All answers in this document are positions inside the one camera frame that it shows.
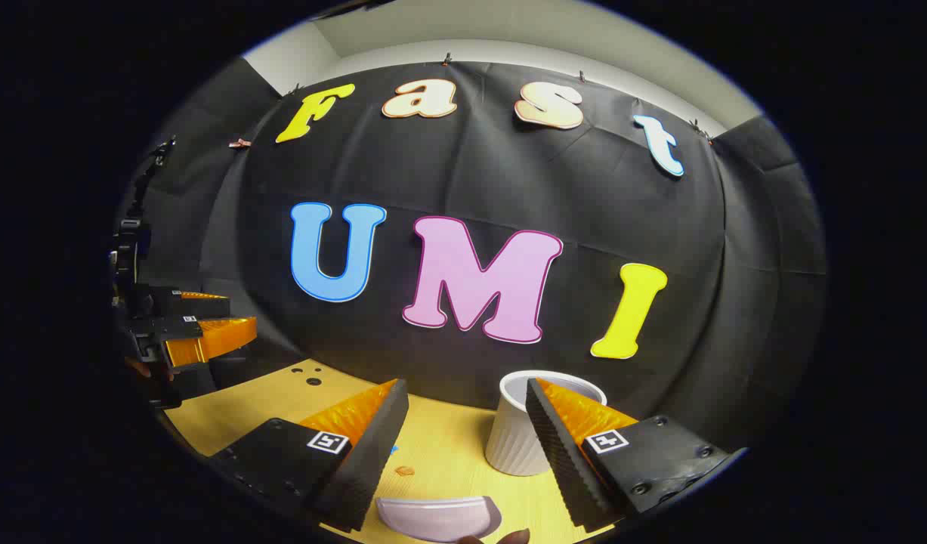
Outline black backdrop cloth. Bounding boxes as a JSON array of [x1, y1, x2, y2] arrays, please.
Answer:
[[119, 57, 830, 454]]

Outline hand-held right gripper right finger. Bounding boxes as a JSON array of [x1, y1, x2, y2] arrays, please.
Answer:
[[525, 377, 731, 533]]

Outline purple dustpan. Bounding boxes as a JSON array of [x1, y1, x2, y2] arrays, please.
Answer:
[[375, 495, 503, 543]]

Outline white ribbed garbage bin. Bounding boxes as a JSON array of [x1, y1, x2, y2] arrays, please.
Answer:
[[484, 369, 608, 478]]

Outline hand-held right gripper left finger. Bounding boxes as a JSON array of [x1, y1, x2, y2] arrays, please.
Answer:
[[209, 378, 411, 533]]

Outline yellow wooden desktop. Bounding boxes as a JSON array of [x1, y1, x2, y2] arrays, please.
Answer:
[[165, 360, 619, 544]]

